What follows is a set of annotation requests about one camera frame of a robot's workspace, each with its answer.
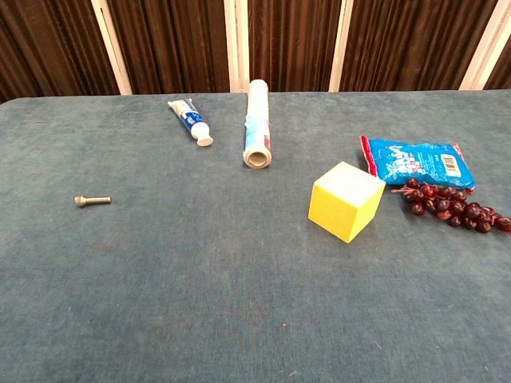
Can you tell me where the metal bolt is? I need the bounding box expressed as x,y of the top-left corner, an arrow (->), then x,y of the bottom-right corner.
73,194 -> 113,208

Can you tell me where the white plastic wrap roll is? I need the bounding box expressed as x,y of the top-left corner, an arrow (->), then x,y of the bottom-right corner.
241,79 -> 275,170

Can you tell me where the yellow cube block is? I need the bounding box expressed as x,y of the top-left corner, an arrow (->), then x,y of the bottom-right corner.
307,160 -> 387,244

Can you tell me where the blue white toothpaste tube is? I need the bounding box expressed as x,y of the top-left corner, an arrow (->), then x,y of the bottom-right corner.
167,98 -> 215,148

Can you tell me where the blue felt table cover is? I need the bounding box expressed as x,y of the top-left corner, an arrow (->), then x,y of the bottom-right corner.
0,89 -> 511,383

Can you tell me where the brown pleated curtain panel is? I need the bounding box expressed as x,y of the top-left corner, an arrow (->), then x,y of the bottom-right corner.
104,0 -> 232,96
339,0 -> 500,93
0,0 -> 121,104
248,0 -> 344,93
485,19 -> 511,91

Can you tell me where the blue snack bag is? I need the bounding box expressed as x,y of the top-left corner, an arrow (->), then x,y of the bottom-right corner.
360,135 -> 477,194

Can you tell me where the dark red grape bunch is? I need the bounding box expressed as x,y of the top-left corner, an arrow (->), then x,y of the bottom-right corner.
390,177 -> 511,235

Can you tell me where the white partition frame post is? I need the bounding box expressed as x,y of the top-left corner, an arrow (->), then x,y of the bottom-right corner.
89,0 -> 133,96
223,0 -> 251,93
328,0 -> 355,93
458,0 -> 511,91

